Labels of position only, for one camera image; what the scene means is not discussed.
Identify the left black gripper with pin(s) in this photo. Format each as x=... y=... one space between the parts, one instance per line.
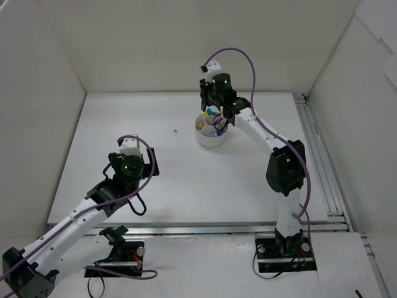
x=152 y=167

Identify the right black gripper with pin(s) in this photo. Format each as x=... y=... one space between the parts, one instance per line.
x=206 y=97

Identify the pale yellow gel pen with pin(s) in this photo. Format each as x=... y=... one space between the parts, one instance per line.
x=221 y=126

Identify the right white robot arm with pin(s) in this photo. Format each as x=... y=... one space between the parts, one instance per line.
x=286 y=170

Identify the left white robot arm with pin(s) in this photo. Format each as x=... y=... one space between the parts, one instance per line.
x=35 y=270

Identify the white round compartment container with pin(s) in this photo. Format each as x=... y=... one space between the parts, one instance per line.
x=207 y=136

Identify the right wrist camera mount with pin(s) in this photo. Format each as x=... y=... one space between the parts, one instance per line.
x=210 y=69

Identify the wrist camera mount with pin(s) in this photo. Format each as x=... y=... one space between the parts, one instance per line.
x=129 y=146
x=210 y=69

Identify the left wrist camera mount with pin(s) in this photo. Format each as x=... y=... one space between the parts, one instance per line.
x=129 y=146

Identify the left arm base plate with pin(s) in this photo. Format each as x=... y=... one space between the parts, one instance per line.
x=129 y=262

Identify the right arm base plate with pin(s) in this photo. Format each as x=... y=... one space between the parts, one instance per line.
x=269 y=260

